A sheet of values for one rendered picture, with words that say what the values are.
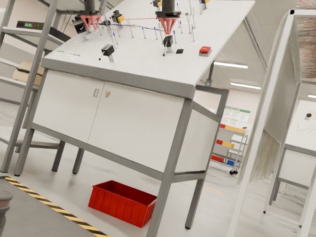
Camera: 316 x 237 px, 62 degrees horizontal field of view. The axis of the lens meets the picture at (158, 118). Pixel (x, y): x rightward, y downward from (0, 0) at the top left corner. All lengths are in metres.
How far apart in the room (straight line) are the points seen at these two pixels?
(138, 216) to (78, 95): 0.85
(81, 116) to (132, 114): 0.39
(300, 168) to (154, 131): 2.89
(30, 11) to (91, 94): 8.29
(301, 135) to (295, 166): 0.48
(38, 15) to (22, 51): 1.30
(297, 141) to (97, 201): 3.04
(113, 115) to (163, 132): 0.35
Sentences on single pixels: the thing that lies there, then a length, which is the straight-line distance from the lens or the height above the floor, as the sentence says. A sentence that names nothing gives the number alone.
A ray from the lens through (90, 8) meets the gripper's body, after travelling 1.55.
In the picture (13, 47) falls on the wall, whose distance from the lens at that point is 9.56.
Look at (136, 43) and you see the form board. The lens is 1.83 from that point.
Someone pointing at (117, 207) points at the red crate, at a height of 0.06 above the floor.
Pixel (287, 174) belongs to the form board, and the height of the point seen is 0.47.
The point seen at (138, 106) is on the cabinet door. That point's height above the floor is 0.70.
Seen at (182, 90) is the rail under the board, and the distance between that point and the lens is 1.33.
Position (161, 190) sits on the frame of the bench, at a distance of 1.38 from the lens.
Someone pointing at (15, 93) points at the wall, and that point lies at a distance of 9.73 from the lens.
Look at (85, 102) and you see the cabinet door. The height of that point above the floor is 0.64.
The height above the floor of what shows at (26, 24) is 1.10.
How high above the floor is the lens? 0.63
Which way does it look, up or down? 1 degrees up
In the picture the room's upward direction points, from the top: 16 degrees clockwise
